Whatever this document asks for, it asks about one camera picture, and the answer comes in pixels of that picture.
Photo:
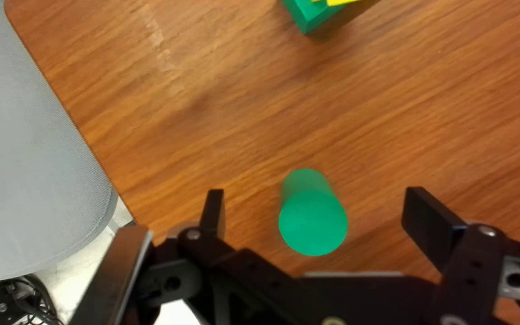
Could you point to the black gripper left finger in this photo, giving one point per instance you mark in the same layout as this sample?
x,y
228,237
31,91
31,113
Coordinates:
x,y
213,217

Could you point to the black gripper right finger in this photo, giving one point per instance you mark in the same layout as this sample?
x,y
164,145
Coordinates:
x,y
433,226

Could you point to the green cylinder block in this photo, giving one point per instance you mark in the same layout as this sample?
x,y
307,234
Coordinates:
x,y
311,217

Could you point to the green block under yellow block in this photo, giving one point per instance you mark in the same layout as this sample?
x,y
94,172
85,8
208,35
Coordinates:
x,y
311,15

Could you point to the yellow house-shaped block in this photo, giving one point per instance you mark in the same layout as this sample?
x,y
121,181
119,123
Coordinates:
x,y
343,2

